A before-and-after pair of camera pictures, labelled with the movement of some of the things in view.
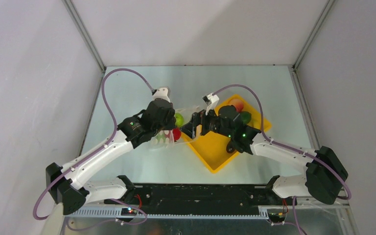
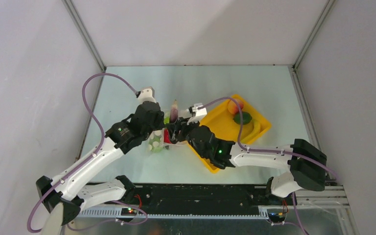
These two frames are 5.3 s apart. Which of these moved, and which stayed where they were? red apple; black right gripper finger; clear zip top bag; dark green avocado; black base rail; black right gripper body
Moved: red apple; black right gripper body; clear zip top bag; black right gripper finger
Stayed: black base rail; dark green avocado
